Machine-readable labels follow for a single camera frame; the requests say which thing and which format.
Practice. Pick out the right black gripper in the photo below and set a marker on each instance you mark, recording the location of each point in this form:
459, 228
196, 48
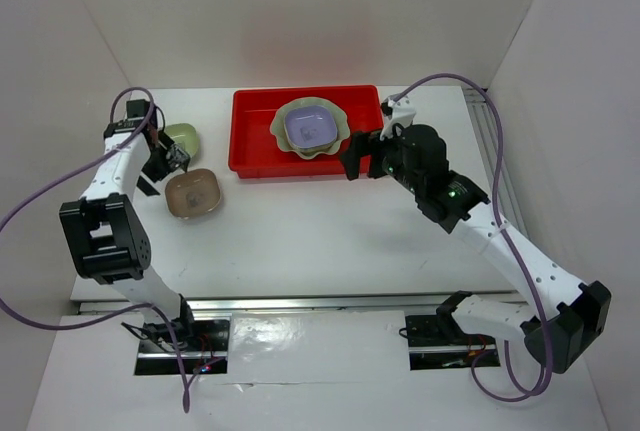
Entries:
357, 147

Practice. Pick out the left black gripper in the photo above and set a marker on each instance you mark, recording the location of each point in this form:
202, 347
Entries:
175, 157

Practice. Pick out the purple square plate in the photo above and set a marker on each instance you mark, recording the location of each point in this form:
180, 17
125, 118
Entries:
310, 127

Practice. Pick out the pink square plate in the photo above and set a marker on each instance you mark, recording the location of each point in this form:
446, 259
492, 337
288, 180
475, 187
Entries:
193, 194

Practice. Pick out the green square plate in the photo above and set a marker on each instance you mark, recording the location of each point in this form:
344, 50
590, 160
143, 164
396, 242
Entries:
186, 136

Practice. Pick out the green scalloped bowl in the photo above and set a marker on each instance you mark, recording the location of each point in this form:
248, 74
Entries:
277, 128

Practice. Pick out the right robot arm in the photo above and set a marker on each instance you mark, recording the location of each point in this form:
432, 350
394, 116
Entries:
561, 316

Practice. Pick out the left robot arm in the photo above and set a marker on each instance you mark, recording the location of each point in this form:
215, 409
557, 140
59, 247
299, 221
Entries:
108, 243

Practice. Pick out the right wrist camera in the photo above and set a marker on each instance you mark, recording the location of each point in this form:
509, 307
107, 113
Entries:
398, 113

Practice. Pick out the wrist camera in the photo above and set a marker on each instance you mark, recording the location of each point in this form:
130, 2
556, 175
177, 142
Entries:
138, 109
398, 113

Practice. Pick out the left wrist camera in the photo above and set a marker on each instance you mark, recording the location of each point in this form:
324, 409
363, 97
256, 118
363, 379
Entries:
138, 109

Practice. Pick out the right aluminium rail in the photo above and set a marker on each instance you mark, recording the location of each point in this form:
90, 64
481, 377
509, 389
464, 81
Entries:
485, 129

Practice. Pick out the aluminium rail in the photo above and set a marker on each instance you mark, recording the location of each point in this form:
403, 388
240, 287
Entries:
409, 303
485, 129

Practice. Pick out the front aluminium rail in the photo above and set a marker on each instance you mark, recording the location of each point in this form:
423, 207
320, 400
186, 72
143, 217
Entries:
409, 303

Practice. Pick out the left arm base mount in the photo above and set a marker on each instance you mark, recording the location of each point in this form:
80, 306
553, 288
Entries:
205, 352

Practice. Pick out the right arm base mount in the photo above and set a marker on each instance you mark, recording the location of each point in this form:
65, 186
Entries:
430, 349

